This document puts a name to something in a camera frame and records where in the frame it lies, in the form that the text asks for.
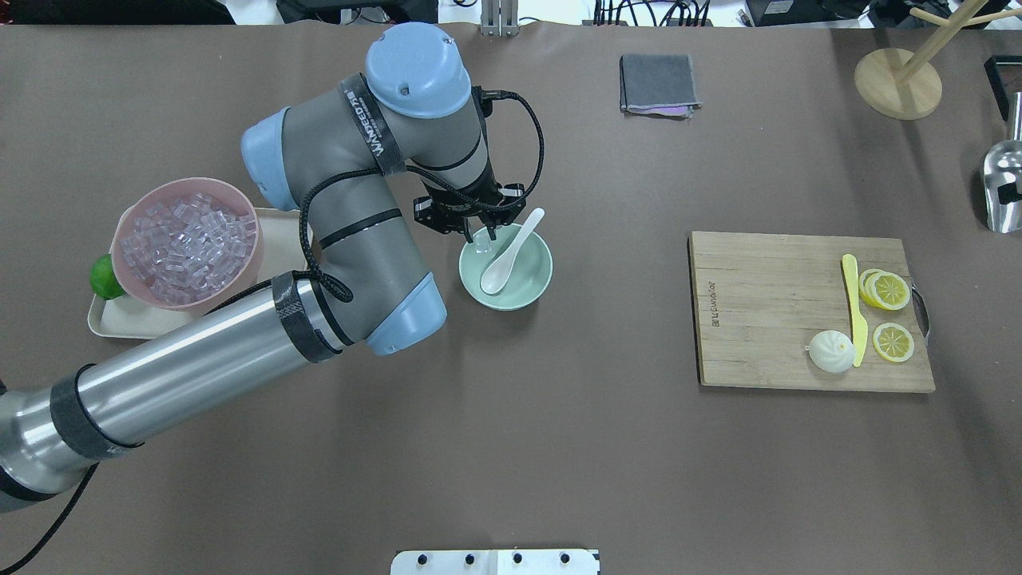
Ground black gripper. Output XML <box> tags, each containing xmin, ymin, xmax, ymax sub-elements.
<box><xmin>414</xmin><ymin>182</ymin><xmax>526</xmax><ymax>243</ymax></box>

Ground clear ice cube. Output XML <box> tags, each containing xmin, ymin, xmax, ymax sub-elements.
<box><xmin>473</xmin><ymin>228</ymin><xmax>492</xmax><ymax>255</ymax></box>

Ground white ceramic spoon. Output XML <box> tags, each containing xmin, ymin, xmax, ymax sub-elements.
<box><xmin>481</xmin><ymin>208</ymin><xmax>546</xmax><ymax>295</ymax></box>

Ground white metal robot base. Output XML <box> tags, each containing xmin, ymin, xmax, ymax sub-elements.
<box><xmin>390</xmin><ymin>547</ymin><xmax>601</xmax><ymax>574</ymax></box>

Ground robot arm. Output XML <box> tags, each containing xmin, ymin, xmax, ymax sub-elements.
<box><xmin>1</xmin><ymin>22</ymin><xmax>532</xmax><ymax>512</ymax></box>

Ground mint green bowl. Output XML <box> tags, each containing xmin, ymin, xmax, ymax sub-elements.
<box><xmin>458</xmin><ymin>224</ymin><xmax>553</xmax><ymax>312</ymax></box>

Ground pink bowl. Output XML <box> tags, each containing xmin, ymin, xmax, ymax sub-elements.
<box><xmin>110</xmin><ymin>177</ymin><xmax>265</xmax><ymax>314</ymax></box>

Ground pile of clear ice cubes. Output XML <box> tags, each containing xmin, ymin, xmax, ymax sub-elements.
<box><xmin>117</xmin><ymin>192</ymin><xmax>258</xmax><ymax>306</ymax></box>

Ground cream rectangular tray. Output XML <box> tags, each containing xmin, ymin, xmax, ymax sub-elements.
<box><xmin>87</xmin><ymin>208</ymin><xmax>307</xmax><ymax>341</ymax></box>

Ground grey folded cloth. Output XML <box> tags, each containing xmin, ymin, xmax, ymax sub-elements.
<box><xmin>618</xmin><ymin>54</ymin><xmax>703</xmax><ymax>119</ymax></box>

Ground green lime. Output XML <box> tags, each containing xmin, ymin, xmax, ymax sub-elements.
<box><xmin>89</xmin><ymin>252</ymin><xmax>125</xmax><ymax>299</ymax></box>

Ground yellow plastic knife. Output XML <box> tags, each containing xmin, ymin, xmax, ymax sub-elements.
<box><xmin>841</xmin><ymin>252</ymin><xmax>869</xmax><ymax>368</ymax></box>

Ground stacked lemon slices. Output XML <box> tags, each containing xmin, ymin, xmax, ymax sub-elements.
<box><xmin>858</xmin><ymin>268</ymin><xmax>912</xmax><ymax>312</ymax></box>

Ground single lemon slice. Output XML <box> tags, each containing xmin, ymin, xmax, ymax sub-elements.
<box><xmin>871</xmin><ymin>323</ymin><xmax>916</xmax><ymax>363</ymax></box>

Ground wooden stand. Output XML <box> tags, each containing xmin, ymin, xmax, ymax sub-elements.
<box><xmin>854</xmin><ymin>1</ymin><xmax>1021</xmax><ymax>121</ymax></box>

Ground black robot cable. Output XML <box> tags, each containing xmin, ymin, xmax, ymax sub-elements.
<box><xmin>295</xmin><ymin>88</ymin><xmax>547</xmax><ymax>304</ymax></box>

